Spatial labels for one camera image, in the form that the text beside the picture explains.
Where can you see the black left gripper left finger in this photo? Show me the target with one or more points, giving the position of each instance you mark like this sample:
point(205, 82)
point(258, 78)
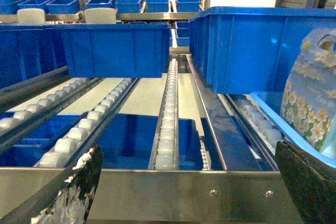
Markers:
point(76, 190)

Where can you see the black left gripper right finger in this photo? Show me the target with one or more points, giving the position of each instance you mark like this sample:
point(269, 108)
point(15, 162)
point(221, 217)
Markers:
point(310, 183)

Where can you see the flower gift bag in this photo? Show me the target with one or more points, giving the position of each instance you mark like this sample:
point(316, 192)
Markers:
point(308, 102)

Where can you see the blue shallow tray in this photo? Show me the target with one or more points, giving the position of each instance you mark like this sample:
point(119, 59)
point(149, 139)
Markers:
point(270, 103)

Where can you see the white roller track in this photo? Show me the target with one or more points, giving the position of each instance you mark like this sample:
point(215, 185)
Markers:
point(165, 149)

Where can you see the blue crate on rollers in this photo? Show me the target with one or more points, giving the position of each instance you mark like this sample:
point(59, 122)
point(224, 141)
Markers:
point(133, 50)

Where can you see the large blue crate behind tray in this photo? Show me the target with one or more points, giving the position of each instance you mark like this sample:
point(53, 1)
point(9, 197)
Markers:
point(238, 50)

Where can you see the steel rack front rail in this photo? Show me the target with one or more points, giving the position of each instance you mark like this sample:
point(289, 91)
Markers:
point(151, 195)

